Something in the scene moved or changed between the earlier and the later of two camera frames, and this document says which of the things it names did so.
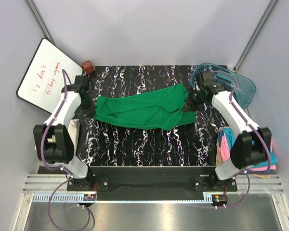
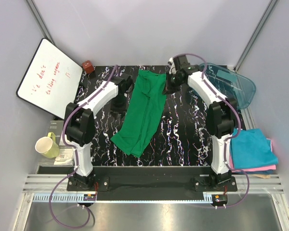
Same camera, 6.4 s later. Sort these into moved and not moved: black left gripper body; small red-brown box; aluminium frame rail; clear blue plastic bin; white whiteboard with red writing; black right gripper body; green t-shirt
Moved: black left gripper body; black right gripper body; green t-shirt
Not moved: white whiteboard with red writing; small red-brown box; aluminium frame rail; clear blue plastic bin
